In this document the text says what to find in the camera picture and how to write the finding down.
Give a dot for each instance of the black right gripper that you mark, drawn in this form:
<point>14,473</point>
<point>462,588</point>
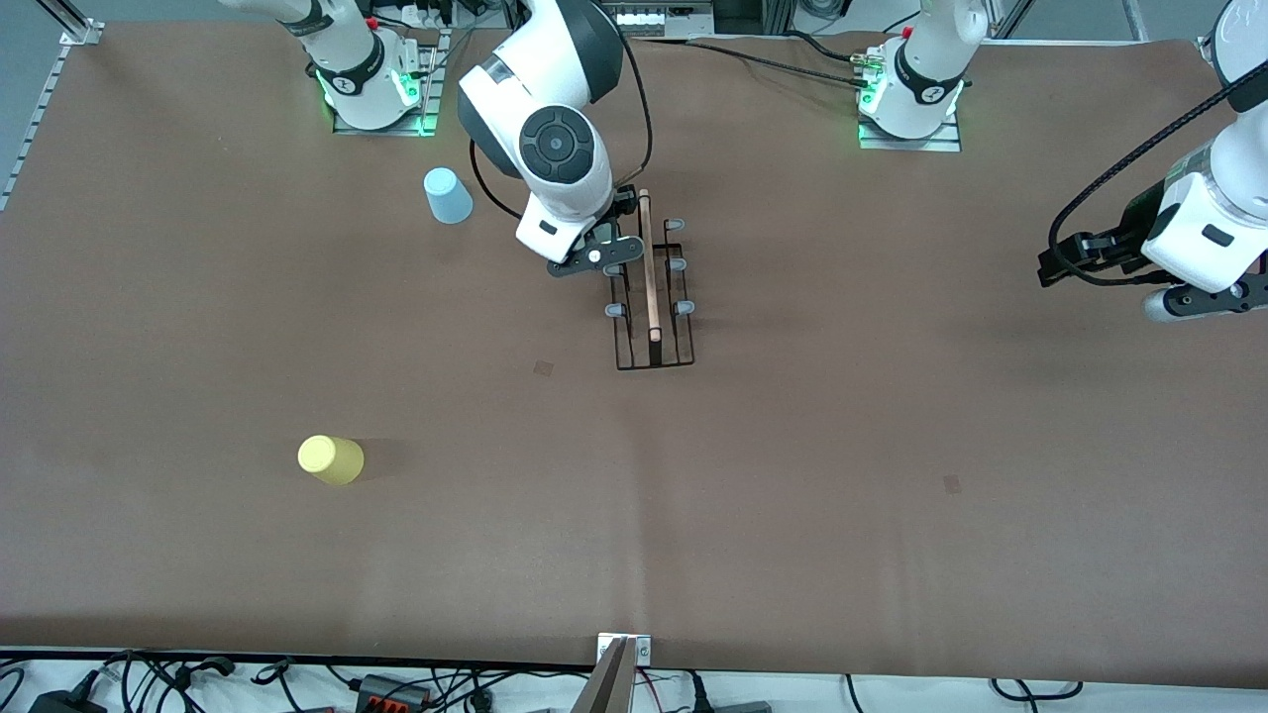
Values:
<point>623,204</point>

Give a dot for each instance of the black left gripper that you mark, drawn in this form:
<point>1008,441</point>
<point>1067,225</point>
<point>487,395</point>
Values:
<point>1129,226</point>

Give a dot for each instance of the yellow plastic cup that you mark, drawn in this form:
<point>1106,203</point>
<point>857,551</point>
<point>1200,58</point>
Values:
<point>332,460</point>

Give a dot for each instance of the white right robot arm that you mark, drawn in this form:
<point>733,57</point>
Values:
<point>555,149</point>

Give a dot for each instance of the light blue plastic cup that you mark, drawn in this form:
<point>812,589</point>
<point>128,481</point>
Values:
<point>448,198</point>

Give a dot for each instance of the white power strip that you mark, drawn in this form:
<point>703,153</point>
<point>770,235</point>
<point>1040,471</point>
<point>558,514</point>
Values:
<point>664,20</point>

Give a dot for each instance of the aluminium corner profile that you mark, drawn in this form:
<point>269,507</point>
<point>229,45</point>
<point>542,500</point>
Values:
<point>1211,45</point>

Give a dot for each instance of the brown paper table cover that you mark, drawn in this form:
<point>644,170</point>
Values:
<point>792,495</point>

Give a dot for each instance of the grey metal beam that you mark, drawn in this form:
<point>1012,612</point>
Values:
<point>609,688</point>

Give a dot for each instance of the black power plug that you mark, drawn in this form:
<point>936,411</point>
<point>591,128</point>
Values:
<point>699,698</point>

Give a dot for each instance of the black orange connector block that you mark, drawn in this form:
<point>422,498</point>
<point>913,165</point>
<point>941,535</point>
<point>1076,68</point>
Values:
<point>391,693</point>

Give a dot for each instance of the black power adapter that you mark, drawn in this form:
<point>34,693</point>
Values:
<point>64,703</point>

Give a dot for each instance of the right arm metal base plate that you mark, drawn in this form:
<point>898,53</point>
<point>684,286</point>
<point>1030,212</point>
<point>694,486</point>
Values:
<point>428,109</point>

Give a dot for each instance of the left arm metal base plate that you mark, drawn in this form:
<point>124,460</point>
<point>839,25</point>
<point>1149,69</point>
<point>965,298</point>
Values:
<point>892,145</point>

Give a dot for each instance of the small metal bracket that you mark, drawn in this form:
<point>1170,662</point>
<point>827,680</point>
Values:
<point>644,649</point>

